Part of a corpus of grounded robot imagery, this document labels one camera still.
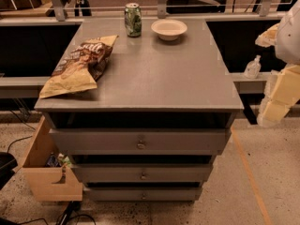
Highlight green soda can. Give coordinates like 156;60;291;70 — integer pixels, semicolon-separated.
125;3;142;38

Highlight clear sanitizer bottle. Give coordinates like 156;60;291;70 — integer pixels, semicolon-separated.
244;55;261;79

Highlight grey bottom drawer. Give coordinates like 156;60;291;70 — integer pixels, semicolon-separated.
83;187;203;202

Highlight grey middle drawer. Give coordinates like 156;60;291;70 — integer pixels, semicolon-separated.
71;164;212;183

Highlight white paper bowl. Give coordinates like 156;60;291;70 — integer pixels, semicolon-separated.
151;19;188;41

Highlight grey drawer cabinet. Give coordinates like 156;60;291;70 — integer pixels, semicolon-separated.
36;18;243;188

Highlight items inside wooden box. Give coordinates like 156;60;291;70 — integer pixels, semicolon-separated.
45;153;71;168

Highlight grey side shelf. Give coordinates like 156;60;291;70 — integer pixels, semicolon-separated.
231;70;278;94
0;77;48;98

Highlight grey side shelf left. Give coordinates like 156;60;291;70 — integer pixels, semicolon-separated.
0;77;48;98

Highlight brown yellow chip bag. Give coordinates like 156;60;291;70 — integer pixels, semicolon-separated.
39;35;118;98

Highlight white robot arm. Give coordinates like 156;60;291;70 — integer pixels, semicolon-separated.
255;0;300;127

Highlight grey top drawer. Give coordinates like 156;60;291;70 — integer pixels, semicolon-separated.
50;128;231;156

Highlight grey drawer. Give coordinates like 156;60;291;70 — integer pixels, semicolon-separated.
50;128;231;156
83;187;203;202
71;164;212;183

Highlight black office chair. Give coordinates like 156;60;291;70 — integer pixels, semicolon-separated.
166;0;227;14

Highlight grey side shelf right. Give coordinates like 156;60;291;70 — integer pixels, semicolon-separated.
231;70;278;94

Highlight black object at left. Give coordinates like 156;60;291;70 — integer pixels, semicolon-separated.
0;152;18;189

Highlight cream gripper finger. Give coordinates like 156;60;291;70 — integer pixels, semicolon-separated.
255;23;278;47
257;98;290;128

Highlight light wooden box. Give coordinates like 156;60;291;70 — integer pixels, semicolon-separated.
22;117;83;202

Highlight black floor cables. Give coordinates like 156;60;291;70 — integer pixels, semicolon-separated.
0;110;98;225

